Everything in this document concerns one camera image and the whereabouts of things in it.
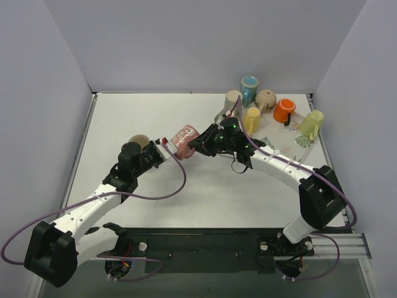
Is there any beige speckled mug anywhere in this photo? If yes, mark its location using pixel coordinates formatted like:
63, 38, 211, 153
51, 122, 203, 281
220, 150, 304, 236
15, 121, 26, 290
127, 134, 150, 152

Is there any pink patterned mug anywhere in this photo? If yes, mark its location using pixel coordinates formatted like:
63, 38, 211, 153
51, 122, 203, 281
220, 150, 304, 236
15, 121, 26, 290
170, 125, 200, 161

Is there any yellow mug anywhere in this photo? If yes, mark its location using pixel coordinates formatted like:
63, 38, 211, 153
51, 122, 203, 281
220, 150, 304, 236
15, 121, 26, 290
243, 107, 261, 137

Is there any tall floral beige mug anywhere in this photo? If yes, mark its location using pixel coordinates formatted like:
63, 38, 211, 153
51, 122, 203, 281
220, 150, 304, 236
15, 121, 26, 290
215, 90, 242, 123

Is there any orange mug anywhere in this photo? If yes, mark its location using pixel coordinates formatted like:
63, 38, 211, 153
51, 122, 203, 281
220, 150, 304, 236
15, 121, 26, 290
273, 98, 296, 126

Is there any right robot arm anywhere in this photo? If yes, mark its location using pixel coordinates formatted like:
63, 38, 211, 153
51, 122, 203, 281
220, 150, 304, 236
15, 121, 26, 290
188, 117, 346, 254

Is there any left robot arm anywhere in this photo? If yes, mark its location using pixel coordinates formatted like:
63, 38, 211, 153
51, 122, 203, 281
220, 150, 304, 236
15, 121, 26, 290
23, 139, 177, 287

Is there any round beige mug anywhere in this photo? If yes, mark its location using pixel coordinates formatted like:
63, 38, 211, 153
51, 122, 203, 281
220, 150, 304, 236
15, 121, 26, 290
255, 89, 277, 113

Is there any blue mug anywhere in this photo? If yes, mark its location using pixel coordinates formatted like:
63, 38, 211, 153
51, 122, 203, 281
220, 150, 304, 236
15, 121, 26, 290
240, 75, 259, 106

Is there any pale green mug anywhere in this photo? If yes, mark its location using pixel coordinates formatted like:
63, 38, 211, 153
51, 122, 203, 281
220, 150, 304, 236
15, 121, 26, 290
299, 109, 325, 141

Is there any floral serving tray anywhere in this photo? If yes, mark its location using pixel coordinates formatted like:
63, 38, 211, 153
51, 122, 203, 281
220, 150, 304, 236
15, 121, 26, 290
213, 107, 320, 163

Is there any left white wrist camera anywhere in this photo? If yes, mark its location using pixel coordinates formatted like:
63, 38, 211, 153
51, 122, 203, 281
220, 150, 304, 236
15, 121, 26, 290
155, 138, 177, 161

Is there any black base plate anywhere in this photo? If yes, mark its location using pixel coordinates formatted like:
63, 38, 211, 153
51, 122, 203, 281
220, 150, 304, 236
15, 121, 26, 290
105, 228, 314, 274

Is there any aluminium frame rail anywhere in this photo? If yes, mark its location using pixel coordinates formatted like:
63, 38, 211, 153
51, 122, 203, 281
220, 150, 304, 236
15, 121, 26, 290
38, 91, 372, 261

